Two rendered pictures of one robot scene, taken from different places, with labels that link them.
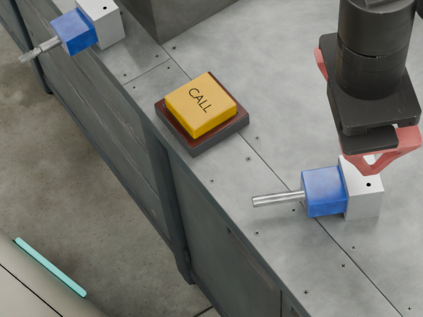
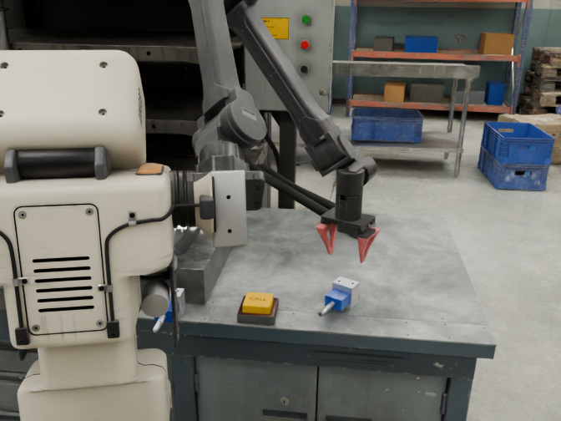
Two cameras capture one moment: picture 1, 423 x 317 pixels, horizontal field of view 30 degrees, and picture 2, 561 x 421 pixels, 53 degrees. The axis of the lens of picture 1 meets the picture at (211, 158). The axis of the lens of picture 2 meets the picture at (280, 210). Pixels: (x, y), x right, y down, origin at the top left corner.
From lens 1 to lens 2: 0.86 m
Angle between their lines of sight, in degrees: 53
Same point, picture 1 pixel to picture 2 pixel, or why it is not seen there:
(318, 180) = (334, 294)
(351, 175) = (344, 284)
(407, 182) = not seen: hidden behind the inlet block
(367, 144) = (369, 232)
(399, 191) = not seen: hidden behind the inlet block
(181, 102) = (252, 303)
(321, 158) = (317, 300)
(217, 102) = (265, 296)
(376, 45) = (360, 189)
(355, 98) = (354, 220)
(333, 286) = (373, 325)
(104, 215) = not seen: outside the picture
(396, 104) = (366, 217)
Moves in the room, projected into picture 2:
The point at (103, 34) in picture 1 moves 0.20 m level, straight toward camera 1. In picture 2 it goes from (181, 306) to (263, 330)
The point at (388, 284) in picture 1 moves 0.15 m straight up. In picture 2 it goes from (387, 315) to (392, 253)
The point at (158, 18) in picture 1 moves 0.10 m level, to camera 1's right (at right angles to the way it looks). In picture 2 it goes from (204, 286) to (233, 269)
